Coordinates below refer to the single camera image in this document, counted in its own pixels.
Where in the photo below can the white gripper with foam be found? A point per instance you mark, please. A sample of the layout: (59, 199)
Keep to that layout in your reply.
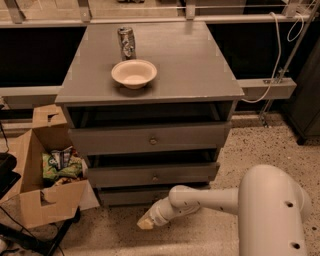
(156, 214)

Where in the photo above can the grey drawer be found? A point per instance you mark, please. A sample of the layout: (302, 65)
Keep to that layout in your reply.
(149, 138)
(132, 196)
(107, 177)

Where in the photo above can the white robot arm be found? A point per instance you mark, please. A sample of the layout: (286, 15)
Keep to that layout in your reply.
(270, 205)

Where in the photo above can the grey bottom drawer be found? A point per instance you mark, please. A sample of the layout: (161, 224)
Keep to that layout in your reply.
(132, 196)

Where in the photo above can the grey wooden drawer cabinet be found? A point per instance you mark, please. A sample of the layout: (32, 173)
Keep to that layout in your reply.
(194, 84)

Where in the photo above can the grey top drawer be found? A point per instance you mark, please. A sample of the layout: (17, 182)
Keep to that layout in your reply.
(149, 138)

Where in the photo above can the green snack bag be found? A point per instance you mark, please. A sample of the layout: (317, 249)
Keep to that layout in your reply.
(51, 172)

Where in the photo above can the striped snack packet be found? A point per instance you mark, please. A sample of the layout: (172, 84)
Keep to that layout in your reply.
(62, 157)

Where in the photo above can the open cardboard box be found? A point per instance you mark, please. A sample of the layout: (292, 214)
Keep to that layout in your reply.
(39, 205)

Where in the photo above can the cream paper bowl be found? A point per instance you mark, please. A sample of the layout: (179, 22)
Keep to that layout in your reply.
(134, 74)

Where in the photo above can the crushed silver soda can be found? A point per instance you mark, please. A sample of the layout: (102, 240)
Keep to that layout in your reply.
(126, 40)

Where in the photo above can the dark cabinet at right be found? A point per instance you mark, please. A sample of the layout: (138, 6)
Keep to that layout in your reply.
(302, 110)

